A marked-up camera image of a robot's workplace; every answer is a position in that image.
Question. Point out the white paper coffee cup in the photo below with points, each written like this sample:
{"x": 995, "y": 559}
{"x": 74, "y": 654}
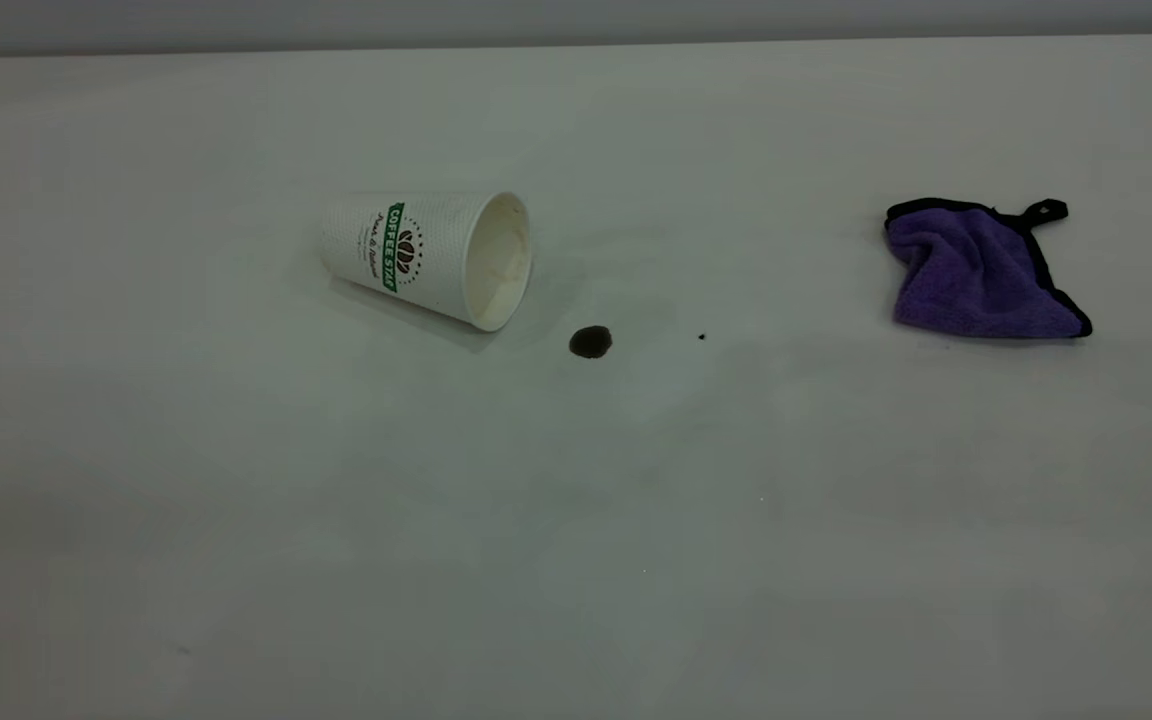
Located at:
{"x": 436, "y": 262}

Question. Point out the purple cloth with black trim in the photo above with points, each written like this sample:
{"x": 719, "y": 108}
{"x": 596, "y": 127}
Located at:
{"x": 976, "y": 285}

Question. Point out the dark coffee spill spot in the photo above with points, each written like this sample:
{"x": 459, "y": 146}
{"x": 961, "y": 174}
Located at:
{"x": 591, "y": 342}

